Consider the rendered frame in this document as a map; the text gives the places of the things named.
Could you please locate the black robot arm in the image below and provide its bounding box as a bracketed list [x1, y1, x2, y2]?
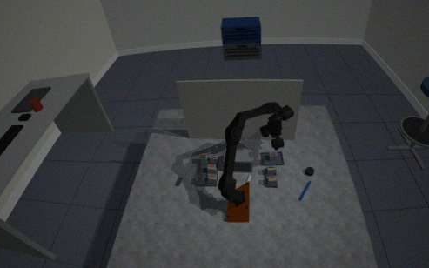
[218, 102, 294, 207]

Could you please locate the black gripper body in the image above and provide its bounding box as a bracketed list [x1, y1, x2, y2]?
[267, 121, 285, 148]

